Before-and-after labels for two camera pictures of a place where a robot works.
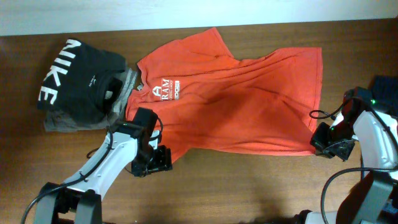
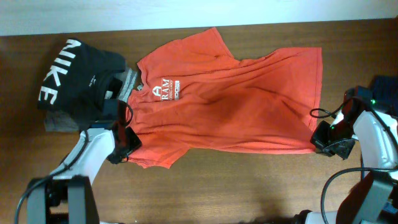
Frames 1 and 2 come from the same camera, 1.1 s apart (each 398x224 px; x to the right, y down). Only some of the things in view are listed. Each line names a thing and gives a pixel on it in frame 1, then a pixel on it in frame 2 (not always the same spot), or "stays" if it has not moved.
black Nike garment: (82, 82) stays
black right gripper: (317, 140) stays
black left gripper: (164, 161) → (117, 155)
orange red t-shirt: (267, 103) stays
